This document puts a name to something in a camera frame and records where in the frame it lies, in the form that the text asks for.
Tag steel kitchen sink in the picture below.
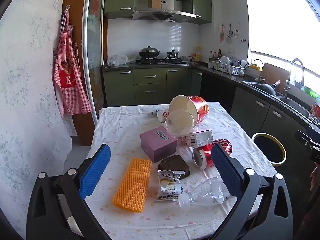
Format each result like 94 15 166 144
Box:
241 80 313 120

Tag white patterned tablecloth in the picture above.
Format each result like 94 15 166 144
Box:
85 102 278 240

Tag clear plastic bottle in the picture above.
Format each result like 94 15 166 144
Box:
178 176 238 207

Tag white pill bottle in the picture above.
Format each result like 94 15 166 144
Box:
157 109 170 122

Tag window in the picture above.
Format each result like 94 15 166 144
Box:
245 0 320 75

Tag brown cutting board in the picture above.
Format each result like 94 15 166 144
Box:
262 62 290 87

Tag red paper bucket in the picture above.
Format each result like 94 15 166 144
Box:
169 95 209 128

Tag person's right hand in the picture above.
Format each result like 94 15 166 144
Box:
310 166 320 198

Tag clear plastic bag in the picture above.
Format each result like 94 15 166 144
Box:
107 54 137 67

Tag black wok with wooden handle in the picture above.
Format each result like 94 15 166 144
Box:
255 80 282 97

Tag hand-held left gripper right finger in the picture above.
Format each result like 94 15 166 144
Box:
211 144 293 240

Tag pink milk carton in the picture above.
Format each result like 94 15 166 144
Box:
180 129 214 148

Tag wall utensil hooks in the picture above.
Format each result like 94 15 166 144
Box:
226 24 240 43

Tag yellow rimmed black trash bin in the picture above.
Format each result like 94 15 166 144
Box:
251 132 287 167

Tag tall steel faucet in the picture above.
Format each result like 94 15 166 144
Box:
284 58 305 97

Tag green kitchen cabinets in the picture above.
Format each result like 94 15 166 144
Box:
104 0 213 25
102 66 320 155

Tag black wok with lid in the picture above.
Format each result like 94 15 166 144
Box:
138 46 160 58

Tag brown wooden door frame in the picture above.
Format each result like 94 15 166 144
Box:
62 0 97 147

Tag steel range hood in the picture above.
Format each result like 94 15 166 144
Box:
132 0 197 23

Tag purple cardboard box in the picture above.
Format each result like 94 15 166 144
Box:
140 126 178 163

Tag red checkered apron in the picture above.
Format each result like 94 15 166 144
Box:
52 5 93 119

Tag crumpled dish rag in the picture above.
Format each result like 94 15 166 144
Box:
307 112 320 127

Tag green upper kitchen cabinets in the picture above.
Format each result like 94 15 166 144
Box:
104 0 213 25

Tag glass sliding door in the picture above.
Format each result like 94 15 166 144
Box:
82 0 108 123

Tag black gas stove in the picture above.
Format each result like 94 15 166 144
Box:
136 57 183 65

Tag small steel faucet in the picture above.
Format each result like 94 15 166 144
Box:
253 59 264 83

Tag white dish rack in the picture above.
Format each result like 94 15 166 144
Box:
209 56 247 75

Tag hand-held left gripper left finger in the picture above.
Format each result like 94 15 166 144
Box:
26 144 112 240

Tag white snack wrapper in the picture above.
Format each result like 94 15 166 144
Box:
156 169 187 202

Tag clear plastic lid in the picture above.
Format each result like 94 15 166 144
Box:
165 109 195 138

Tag green lower kitchen cabinets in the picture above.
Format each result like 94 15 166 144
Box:
102 66 320 155

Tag dark sauce bottles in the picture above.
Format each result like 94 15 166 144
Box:
209 49 223 62

